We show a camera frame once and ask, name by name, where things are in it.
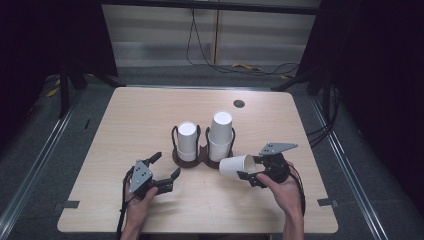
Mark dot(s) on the yellow floor tape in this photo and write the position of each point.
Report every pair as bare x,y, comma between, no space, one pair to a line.
285,77
246,66
52,92

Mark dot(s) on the person's left hand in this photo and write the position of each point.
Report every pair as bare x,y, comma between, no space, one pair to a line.
138,208

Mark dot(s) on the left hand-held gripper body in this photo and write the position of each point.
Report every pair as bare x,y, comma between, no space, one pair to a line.
140,176

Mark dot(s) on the metal floor rail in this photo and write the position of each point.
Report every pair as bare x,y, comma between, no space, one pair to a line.
40,156
350,166

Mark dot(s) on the person's right hand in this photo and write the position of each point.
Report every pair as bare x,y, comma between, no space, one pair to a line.
288,196

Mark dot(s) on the white paper cup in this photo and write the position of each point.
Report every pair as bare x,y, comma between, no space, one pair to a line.
187,136
233,166
221,126
218,153

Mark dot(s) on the black floor tape mark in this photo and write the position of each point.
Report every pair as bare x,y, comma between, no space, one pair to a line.
87,123

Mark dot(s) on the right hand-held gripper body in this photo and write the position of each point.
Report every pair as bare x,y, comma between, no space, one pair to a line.
276,165

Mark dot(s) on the dark curtain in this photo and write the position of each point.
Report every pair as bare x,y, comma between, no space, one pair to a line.
40,50
383,83

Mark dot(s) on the dark round table grommet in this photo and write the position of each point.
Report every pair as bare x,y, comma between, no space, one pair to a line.
239,103

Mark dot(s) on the black metal stand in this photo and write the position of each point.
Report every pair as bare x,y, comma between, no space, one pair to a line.
325,90
64,93

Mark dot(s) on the dark brown double cup holder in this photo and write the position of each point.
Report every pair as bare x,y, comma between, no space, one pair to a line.
202,158

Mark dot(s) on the grey tape strip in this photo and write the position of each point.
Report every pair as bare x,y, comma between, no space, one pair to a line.
326,202
69,204

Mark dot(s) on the black metal beam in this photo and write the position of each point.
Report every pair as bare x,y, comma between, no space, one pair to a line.
213,6

